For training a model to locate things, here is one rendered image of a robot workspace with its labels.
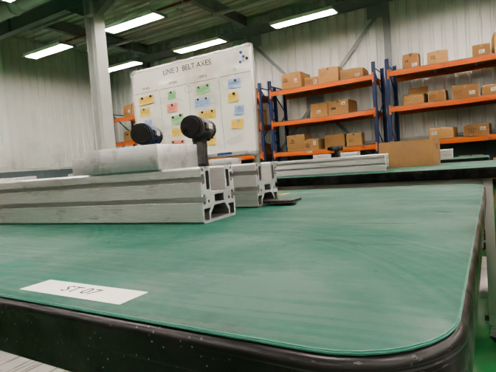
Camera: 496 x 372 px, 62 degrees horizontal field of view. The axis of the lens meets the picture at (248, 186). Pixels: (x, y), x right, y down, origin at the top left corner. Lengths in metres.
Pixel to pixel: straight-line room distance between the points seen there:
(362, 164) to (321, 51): 9.96
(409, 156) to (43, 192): 2.07
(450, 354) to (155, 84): 4.40
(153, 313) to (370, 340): 0.12
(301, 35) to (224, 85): 8.43
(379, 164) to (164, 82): 2.83
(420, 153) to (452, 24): 8.93
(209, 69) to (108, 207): 3.46
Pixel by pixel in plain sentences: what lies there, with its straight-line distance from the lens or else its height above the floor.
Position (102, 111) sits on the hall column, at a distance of 9.32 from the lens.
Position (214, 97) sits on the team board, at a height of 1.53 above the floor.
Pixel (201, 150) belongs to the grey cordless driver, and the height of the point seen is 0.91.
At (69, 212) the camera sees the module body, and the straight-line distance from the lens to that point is 0.80.
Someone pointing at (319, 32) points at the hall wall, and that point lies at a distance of 12.13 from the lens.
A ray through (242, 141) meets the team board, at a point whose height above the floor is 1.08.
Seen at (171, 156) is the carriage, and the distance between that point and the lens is 0.67.
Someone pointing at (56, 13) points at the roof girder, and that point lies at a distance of 10.89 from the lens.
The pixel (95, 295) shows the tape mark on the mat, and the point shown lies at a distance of 0.32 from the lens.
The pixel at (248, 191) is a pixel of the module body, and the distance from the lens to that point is 0.79.
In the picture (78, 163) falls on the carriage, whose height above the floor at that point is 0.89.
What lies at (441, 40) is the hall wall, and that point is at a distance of 11.29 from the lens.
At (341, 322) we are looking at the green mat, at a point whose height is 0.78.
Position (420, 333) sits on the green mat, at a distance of 0.22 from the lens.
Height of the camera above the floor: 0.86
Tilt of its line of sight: 3 degrees down
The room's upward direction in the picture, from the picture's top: 4 degrees counter-clockwise
